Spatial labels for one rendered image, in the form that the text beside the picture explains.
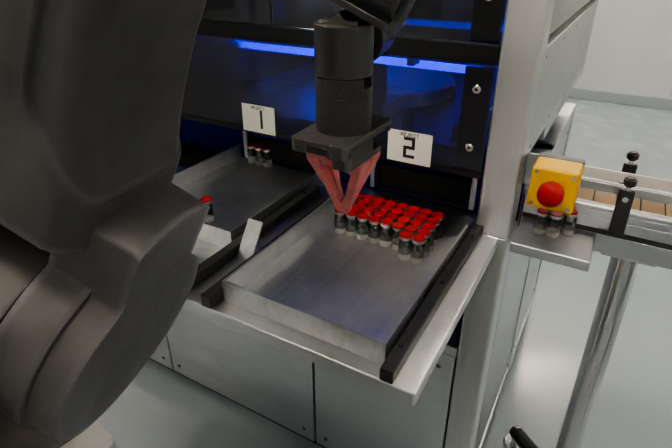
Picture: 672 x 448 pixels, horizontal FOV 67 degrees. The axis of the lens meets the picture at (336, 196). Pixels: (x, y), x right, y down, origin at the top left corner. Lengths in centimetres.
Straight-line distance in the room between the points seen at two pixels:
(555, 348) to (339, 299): 147
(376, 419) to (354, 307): 66
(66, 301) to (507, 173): 79
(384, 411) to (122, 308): 120
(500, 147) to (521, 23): 20
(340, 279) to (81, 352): 65
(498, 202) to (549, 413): 110
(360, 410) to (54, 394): 123
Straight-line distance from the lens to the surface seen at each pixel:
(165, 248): 17
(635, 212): 102
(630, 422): 198
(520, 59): 84
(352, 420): 143
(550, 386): 198
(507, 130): 87
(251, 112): 110
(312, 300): 76
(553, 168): 88
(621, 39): 547
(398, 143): 94
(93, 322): 17
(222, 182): 114
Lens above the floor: 135
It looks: 26 degrees down
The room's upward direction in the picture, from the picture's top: straight up
